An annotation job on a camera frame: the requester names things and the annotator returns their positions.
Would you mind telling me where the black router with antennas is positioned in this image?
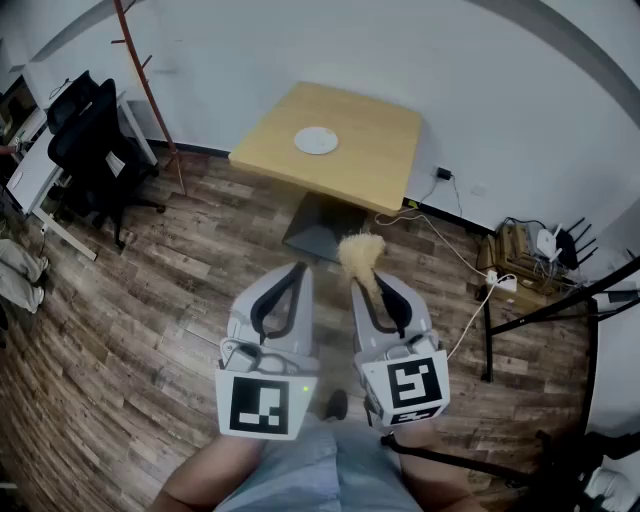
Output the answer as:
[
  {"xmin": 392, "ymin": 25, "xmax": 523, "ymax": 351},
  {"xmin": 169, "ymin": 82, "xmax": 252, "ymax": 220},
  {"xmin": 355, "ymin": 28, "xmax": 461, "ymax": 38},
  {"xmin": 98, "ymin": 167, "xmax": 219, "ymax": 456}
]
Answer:
[{"xmin": 554, "ymin": 217, "xmax": 599, "ymax": 271}]

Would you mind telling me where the person's light blue shirt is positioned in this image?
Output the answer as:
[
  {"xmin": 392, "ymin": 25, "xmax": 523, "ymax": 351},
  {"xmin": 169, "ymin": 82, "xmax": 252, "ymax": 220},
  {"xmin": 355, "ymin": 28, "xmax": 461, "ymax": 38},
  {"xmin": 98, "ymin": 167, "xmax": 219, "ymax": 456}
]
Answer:
[{"xmin": 214, "ymin": 414, "xmax": 426, "ymax": 512}]

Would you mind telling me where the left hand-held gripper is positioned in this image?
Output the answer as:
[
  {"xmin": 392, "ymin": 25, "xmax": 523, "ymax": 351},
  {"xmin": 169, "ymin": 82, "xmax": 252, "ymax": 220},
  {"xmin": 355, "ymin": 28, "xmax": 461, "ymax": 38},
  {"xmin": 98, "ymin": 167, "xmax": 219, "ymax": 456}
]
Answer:
[{"xmin": 214, "ymin": 260, "xmax": 322, "ymax": 442}]

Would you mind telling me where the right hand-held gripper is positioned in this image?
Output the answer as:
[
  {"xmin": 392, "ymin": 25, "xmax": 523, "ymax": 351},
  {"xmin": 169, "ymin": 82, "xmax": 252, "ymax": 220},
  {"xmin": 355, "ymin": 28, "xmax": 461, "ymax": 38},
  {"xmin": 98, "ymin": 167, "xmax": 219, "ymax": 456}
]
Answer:
[{"xmin": 349, "ymin": 271, "xmax": 451, "ymax": 436}]

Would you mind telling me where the person's black shoe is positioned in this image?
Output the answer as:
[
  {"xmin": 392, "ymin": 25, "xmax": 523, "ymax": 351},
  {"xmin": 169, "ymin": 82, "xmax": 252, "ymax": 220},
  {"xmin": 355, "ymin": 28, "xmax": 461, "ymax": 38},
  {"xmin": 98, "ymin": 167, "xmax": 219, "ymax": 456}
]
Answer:
[{"xmin": 324, "ymin": 389, "xmax": 350, "ymax": 422}]

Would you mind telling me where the black office chair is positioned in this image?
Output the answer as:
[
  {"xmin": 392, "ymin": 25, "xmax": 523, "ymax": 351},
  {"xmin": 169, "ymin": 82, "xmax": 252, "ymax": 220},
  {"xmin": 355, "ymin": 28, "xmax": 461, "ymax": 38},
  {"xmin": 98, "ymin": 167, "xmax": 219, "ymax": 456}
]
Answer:
[{"xmin": 47, "ymin": 69, "xmax": 166, "ymax": 249}]

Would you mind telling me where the red-brown coat rack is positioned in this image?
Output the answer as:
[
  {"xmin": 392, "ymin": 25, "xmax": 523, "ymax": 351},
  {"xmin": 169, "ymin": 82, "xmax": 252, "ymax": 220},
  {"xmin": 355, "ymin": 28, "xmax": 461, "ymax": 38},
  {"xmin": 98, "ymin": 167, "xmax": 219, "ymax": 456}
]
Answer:
[{"xmin": 110, "ymin": 0, "xmax": 189, "ymax": 196}]

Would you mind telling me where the thin black cable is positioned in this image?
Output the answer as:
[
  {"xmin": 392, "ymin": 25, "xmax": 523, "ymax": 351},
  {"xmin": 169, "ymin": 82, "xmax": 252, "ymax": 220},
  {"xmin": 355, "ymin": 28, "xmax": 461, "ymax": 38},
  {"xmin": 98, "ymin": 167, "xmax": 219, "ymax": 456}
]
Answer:
[{"xmin": 414, "ymin": 174, "xmax": 464, "ymax": 219}]

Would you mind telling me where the white router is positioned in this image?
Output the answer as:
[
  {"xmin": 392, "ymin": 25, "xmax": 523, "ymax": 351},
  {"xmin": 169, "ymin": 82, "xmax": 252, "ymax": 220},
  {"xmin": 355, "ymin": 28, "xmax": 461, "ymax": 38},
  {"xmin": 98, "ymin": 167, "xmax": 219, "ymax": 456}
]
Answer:
[{"xmin": 534, "ymin": 223, "xmax": 564, "ymax": 261}]

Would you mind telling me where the person's left forearm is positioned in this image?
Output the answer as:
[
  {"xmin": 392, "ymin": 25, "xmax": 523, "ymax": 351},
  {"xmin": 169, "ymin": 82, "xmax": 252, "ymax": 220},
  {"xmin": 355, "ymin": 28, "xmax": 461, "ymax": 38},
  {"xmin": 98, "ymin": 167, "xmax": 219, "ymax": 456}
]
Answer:
[{"xmin": 149, "ymin": 433, "xmax": 266, "ymax": 512}]

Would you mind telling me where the person's right forearm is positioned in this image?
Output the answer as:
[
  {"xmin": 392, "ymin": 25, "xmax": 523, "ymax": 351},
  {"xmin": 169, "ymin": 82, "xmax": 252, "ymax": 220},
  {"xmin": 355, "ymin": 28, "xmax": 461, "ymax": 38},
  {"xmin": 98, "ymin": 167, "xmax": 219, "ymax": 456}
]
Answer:
[{"xmin": 394, "ymin": 422, "xmax": 489, "ymax": 512}]

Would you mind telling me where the long white cable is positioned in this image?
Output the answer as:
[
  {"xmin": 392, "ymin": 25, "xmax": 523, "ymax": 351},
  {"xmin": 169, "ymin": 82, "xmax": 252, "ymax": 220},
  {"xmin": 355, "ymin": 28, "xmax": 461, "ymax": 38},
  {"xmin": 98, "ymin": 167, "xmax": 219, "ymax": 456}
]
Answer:
[{"xmin": 374, "ymin": 207, "xmax": 494, "ymax": 279}]

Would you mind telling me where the white round plate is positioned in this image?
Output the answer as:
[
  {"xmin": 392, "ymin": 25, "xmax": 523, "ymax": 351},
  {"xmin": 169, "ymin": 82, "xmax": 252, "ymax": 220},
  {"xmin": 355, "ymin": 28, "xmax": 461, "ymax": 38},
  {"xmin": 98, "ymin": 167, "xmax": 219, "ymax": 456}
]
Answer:
[{"xmin": 293, "ymin": 126, "xmax": 340, "ymax": 156}]

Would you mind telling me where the white power strip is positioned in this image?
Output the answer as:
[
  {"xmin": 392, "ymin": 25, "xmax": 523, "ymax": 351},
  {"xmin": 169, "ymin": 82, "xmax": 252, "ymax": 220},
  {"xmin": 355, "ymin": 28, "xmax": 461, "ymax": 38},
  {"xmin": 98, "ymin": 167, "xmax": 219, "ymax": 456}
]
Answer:
[{"xmin": 485, "ymin": 269, "xmax": 519, "ymax": 294}]

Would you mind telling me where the wooden crate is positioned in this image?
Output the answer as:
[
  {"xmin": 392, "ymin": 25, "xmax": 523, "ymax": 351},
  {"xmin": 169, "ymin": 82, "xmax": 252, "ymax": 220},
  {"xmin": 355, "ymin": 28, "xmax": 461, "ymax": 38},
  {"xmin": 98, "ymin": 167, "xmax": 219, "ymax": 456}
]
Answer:
[{"xmin": 477, "ymin": 222, "xmax": 571, "ymax": 314}]

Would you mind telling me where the white desk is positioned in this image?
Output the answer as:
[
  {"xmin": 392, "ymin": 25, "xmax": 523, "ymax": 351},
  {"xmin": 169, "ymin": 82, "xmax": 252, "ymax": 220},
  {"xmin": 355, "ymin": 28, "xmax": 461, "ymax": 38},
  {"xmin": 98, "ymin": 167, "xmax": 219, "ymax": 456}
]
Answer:
[{"xmin": 4, "ymin": 74, "xmax": 159, "ymax": 262}]

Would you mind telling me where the black metal frame stand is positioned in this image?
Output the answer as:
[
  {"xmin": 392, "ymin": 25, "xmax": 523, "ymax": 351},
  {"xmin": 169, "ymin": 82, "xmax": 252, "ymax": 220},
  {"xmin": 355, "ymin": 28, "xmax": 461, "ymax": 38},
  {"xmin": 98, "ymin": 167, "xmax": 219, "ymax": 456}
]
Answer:
[{"xmin": 482, "ymin": 254, "xmax": 640, "ymax": 386}]

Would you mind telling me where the black table base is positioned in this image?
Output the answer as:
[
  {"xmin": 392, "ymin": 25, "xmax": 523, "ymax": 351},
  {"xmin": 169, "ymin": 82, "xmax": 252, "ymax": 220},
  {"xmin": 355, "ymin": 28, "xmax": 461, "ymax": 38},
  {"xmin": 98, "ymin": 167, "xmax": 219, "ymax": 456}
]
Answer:
[{"xmin": 282, "ymin": 191, "xmax": 371, "ymax": 264}]

